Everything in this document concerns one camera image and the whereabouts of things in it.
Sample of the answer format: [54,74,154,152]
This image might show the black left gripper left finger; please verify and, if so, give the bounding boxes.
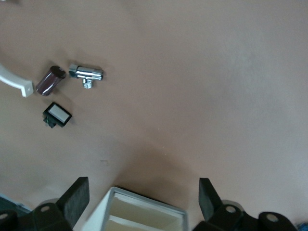
[32,177,90,231]

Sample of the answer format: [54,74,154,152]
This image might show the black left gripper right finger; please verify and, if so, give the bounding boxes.
[192,178,259,231]

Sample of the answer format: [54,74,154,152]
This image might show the white plastic bin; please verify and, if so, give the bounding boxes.
[73,186,189,231]

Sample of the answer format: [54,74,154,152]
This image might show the dark brown cylinder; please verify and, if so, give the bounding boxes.
[35,65,67,96]

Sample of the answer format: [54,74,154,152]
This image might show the chrome valve fitting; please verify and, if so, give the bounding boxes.
[68,64,104,90]

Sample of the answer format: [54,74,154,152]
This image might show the black rectangular white-faced switch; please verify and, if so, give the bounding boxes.
[42,102,72,128]

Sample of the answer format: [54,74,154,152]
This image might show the white curved plastic bracket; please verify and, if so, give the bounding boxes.
[0,63,34,98]

